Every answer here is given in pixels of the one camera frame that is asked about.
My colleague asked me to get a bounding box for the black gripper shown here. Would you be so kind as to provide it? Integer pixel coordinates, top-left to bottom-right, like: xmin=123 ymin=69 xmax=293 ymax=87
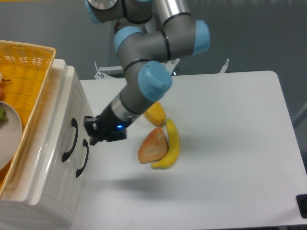
xmin=83 ymin=114 xmax=127 ymax=146

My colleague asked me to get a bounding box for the white drawer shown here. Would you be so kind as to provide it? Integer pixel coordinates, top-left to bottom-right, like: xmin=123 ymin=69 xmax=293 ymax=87
xmin=46 ymin=66 xmax=93 ymax=205

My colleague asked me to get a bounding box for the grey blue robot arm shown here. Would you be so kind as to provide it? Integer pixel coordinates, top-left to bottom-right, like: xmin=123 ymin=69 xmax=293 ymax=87
xmin=84 ymin=0 xmax=211 ymax=145

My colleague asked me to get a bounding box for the white drawer cabinet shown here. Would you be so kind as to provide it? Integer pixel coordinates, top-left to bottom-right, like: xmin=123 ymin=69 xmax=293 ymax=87
xmin=0 ymin=59 xmax=85 ymax=230

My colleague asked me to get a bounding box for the triangular puff pastry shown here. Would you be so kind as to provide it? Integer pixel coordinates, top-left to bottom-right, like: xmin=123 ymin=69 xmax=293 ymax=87
xmin=137 ymin=127 xmax=169 ymax=164

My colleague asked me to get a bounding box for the yellow bell pepper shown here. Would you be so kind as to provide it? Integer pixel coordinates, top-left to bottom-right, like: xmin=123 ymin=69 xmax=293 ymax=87
xmin=143 ymin=102 xmax=166 ymax=127

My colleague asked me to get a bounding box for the grey ceramic plate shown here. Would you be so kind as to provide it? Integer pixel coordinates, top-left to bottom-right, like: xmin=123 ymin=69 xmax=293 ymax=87
xmin=0 ymin=101 xmax=23 ymax=169

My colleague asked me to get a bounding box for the yellow banana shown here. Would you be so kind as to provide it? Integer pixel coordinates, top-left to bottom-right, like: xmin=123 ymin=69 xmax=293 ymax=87
xmin=151 ymin=118 xmax=180 ymax=170

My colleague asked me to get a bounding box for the yellow wicker basket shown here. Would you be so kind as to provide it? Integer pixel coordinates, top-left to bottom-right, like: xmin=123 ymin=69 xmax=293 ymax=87
xmin=0 ymin=40 xmax=56 ymax=194

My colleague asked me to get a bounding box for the black corner object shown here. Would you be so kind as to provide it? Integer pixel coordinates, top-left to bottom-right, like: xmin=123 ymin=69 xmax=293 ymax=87
xmin=296 ymin=194 xmax=307 ymax=219

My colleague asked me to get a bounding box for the black lower drawer handle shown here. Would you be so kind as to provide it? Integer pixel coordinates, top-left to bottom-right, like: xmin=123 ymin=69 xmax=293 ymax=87
xmin=75 ymin=138 xmax=89 ymax=178

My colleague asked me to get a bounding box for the black drawer handle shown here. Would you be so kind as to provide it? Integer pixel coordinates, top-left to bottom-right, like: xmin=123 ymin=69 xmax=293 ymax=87
xmin=62 ymin=117 xmax=79 ymax=162
xmin=75 ymin=138 xmax=89 ymax=178

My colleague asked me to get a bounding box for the black top drawer handle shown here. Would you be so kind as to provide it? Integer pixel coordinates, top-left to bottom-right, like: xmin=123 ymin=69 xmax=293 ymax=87
xmin=62 ymin=117 xmax=79 ymax=162

